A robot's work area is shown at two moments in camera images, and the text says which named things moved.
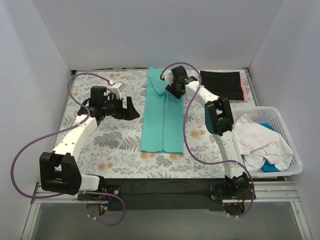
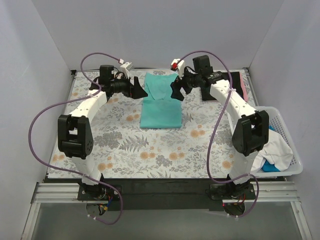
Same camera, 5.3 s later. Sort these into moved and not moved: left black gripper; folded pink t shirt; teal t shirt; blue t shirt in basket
Moved: left black gripper; teal t shirt
Not moved: blue t shirt in basket; folded pink t shirt
